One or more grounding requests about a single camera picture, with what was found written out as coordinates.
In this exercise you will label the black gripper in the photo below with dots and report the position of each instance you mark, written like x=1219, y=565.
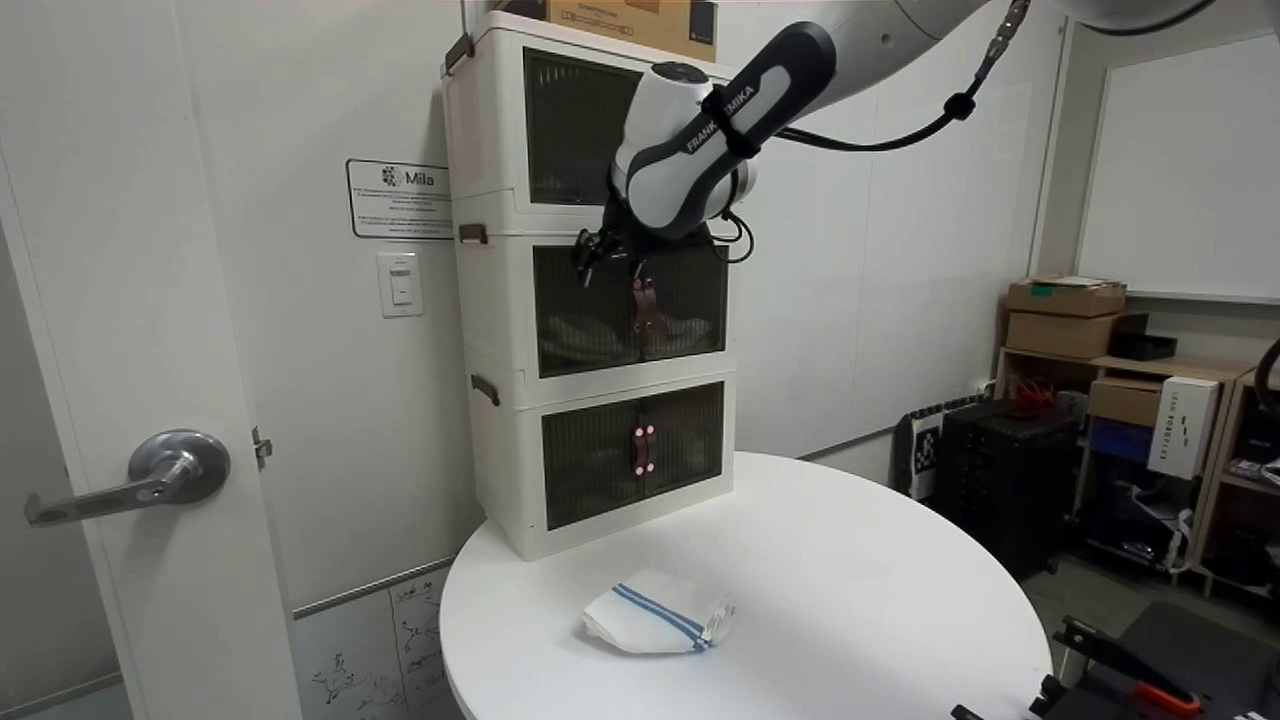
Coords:
x=604, y=241

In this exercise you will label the translucent brown cabinet door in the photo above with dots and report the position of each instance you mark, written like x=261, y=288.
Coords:
x=592, y=461
x=585, y=315
x=573, y=126
x=685, y=443
x=691, y=300

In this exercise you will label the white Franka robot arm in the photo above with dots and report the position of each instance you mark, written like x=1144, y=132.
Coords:
x=694, y=144

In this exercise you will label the black cabinet side latch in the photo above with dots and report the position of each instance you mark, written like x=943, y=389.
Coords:
x=485, y=389
x=458, y=48
x=472, y=235

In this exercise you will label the white three-tier storage cabinet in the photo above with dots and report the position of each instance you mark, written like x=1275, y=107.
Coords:
x=492, y=321

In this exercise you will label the cardboard box with label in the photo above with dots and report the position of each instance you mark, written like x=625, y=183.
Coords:
x=625, y=19

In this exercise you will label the folded white blue-striped towel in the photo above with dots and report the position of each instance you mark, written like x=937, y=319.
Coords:
x=654, y=621

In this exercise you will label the metal door latch plate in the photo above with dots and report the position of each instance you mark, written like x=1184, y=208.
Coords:
x=261, y=445

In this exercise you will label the white room door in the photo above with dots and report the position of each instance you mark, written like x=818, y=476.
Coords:
x=144, y=264

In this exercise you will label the flat brown cardboard box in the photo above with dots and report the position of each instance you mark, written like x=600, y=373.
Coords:
x=1066, y=297

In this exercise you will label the large brown cardboard box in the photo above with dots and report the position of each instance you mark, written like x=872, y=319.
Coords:
x=1063, y=339

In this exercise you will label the black floor cabinet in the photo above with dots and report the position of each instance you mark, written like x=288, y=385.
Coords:
x=1005, y=487

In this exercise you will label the small brown cardboard box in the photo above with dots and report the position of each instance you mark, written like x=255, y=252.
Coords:
x=1121, y=403

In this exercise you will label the white printed carton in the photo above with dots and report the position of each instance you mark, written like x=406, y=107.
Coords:
x=1184, y=425

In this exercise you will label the wooden storage shelf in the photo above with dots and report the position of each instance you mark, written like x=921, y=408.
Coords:
x=1207, y=535

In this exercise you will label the white light switch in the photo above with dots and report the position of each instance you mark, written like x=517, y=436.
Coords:
x=396, y=287

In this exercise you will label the white wall sign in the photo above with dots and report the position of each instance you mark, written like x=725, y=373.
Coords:
x=396, y=196

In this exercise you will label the white wall board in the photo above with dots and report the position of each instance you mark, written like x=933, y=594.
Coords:
x=1180, y=172

